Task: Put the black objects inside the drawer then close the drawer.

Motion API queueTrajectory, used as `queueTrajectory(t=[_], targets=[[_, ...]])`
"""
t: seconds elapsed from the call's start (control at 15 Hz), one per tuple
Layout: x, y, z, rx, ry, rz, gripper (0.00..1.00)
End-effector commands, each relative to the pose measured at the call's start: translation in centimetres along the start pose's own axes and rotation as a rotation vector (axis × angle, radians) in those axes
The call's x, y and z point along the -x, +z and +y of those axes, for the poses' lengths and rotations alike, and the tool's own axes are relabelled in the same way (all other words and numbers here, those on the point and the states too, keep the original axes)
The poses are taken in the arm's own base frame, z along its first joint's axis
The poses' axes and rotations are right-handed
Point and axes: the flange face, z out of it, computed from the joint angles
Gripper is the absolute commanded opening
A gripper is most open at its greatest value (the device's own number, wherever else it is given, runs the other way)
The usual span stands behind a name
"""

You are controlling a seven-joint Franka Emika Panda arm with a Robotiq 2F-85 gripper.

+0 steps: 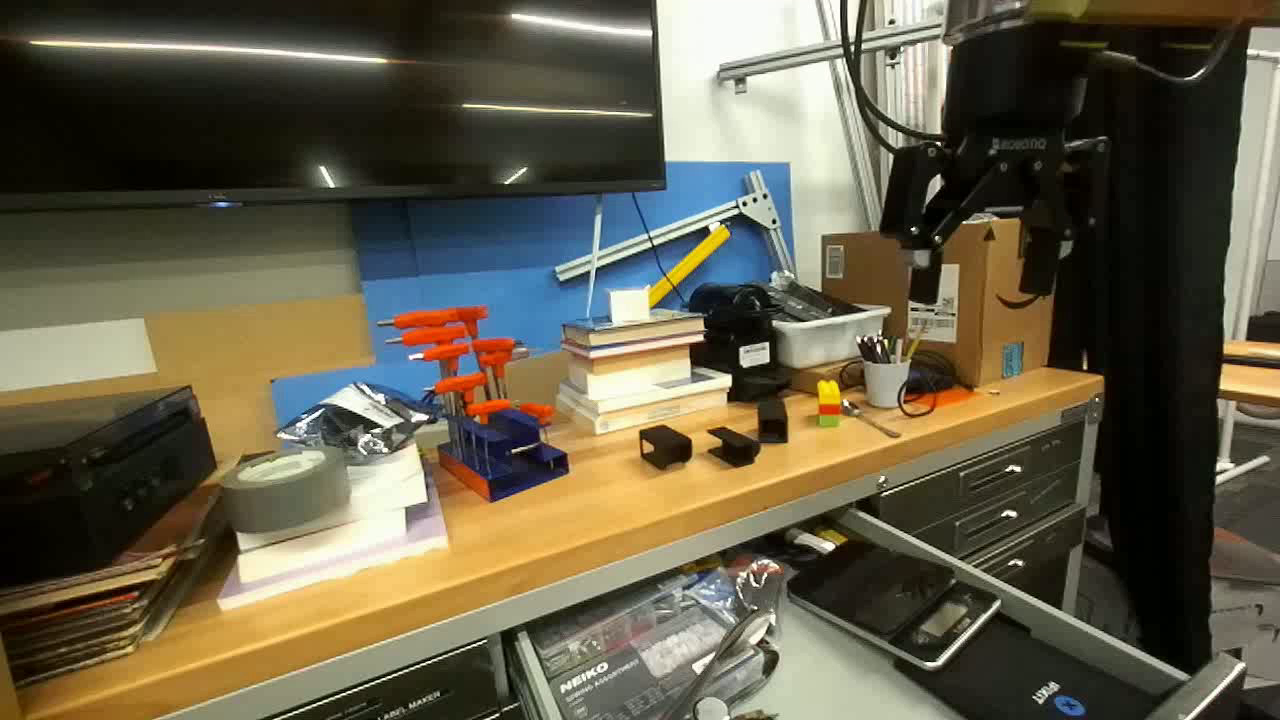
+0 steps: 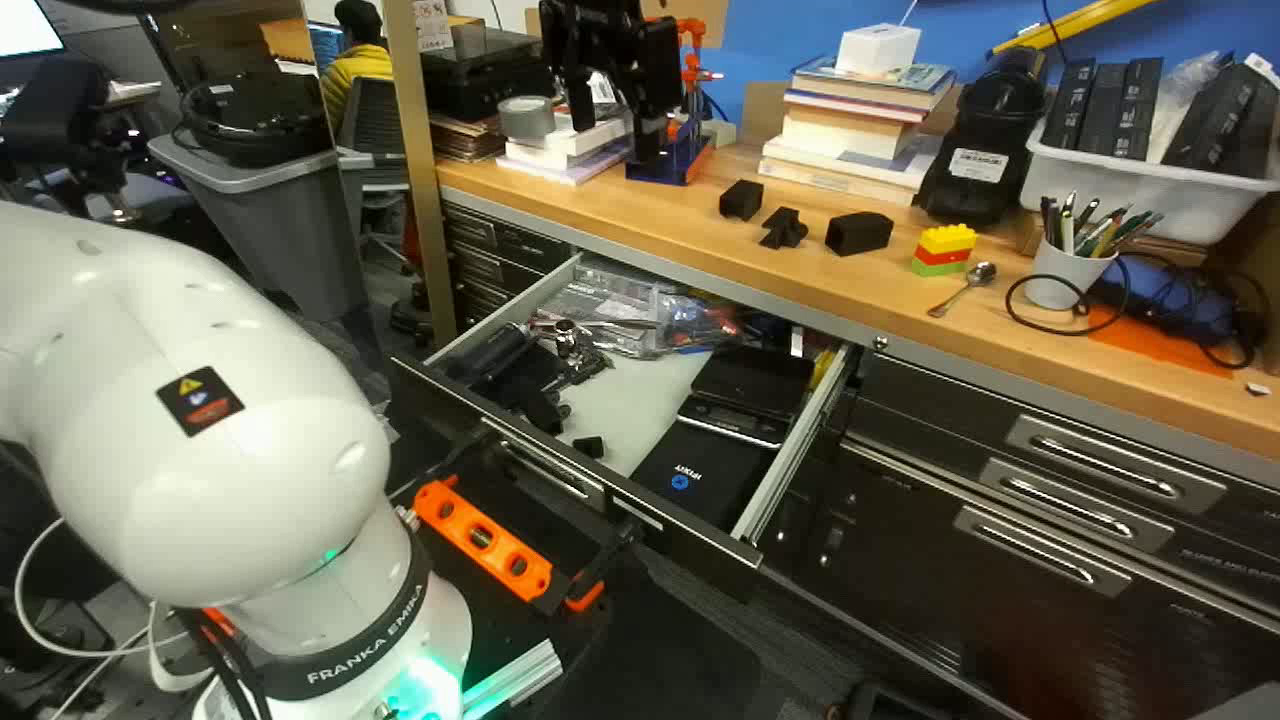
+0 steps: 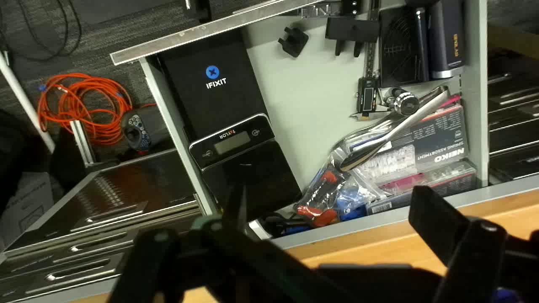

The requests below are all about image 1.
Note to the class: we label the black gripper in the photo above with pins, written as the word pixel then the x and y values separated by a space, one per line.
pixel 1048 181

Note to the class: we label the black bracket piece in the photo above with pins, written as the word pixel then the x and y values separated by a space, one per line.
pixel 733 445

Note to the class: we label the black square tube block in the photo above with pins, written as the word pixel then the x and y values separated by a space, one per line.
pixel 666 445

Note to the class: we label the grey drawer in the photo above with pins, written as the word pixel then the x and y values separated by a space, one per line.
pixel 727 640

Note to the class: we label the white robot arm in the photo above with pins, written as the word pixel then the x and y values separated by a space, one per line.
pixel 1021 65

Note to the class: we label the black drawer cabinet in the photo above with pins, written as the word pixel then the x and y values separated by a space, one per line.
pixel 1008 511

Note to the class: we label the black tablet in drawer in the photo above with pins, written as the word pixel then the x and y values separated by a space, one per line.
pixel 900 607

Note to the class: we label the cardboard box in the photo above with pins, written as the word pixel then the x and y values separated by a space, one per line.
pixel 980 319

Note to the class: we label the white pen cup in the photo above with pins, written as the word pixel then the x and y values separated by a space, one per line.
pixel 885 381

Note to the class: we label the white plastic bin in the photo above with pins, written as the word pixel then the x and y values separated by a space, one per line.
pixel 829 336

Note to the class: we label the metal spoon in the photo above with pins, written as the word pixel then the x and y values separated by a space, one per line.
pixel 857 413

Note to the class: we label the coloured toy brick stack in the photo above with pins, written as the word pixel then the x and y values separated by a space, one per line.
pixel 829 401

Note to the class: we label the black device with label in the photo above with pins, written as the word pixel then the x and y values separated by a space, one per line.
pixel 737 336

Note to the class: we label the yellow ruler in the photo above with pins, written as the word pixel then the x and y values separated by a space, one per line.
pixel 685 265

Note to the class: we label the stack of books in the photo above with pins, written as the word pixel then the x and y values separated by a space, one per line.
pixel 638 374

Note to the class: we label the black box blue logo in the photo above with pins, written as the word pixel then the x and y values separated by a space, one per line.
pixel 1025 681

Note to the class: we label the red hex key set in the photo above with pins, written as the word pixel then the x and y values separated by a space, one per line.
pixel 493 443

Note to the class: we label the plastic bag of tools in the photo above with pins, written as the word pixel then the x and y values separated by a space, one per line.
pixel 363 423

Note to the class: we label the white foam board stack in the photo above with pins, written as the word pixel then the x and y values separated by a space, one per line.
pixel 388 513

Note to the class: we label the large black monitor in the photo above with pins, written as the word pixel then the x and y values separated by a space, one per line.
pixel 261 100

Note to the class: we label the black case on left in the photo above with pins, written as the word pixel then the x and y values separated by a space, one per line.
pixel 90 479

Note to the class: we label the aluminium angle bracket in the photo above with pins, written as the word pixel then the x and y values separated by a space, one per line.
pixel 748 204

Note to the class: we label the grey duct tape roll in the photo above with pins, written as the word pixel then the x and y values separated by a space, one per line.
pixel 286 489

